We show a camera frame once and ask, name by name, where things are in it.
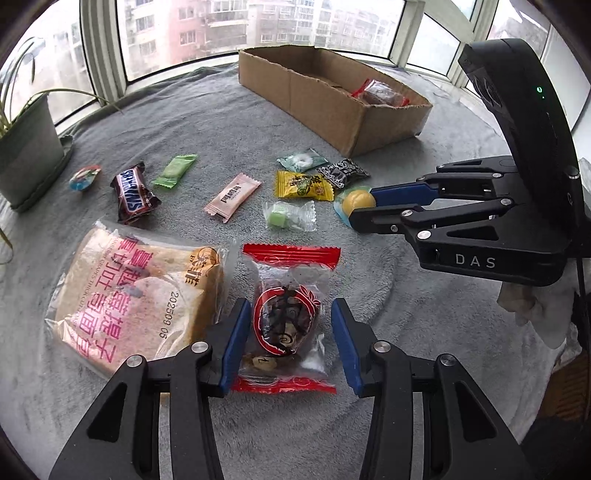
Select pink wafer packet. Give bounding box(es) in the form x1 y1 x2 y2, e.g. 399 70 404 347
204 172 262 223

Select grey-green plant pot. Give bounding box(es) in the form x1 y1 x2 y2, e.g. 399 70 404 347
0 92 64 208

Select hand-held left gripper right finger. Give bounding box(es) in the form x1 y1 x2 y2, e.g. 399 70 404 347
331 298 536 480

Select light green candy packet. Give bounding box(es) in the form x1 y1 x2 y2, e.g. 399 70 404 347
151 154 198 190

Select person's right hand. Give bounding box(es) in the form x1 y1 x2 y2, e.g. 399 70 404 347
496 277 583 348

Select apartment buildings outside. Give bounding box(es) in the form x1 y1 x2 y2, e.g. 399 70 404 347
28 0 462 81

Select grey-green pot saucer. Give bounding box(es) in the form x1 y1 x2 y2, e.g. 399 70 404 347
9 134 75 213

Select white window frame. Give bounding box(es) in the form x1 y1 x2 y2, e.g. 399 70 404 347
0 0 591 139

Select small blue jelly cup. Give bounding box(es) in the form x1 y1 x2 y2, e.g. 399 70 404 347
69 164 103 192

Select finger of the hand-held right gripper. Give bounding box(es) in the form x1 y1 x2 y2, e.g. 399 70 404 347
370 156 522 208
349 198 515 241

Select dark brown cloth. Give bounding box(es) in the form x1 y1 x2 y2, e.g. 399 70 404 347
547 323 591 423

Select clear packet with green candy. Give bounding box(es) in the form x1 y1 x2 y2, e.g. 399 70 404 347
262 199 317 232

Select clear red dried fruit packet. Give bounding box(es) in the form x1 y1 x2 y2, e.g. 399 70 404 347
351 79 410 108

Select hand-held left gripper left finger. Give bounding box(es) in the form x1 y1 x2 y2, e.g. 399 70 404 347
48 298 252 480

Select sliced bread packet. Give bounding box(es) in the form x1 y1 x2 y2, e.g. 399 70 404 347
45 220 230 379

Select brown chocolate bar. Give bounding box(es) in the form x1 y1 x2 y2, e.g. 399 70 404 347
110 161 162 225

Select clear packet with red edges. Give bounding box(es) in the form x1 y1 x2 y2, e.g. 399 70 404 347
231 243 341 395

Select black candy packet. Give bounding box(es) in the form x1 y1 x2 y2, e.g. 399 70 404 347
318 158 371 189

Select green packet with white ring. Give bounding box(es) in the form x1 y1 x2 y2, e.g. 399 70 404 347
276 148 329 172

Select yellow ball candy packet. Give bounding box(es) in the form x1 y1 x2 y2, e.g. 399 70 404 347
333 185 376 227

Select cardboard box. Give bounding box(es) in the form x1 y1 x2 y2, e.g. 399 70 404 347
238 45 433 158

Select green leafy plant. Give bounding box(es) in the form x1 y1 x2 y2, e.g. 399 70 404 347
0 37 124 266

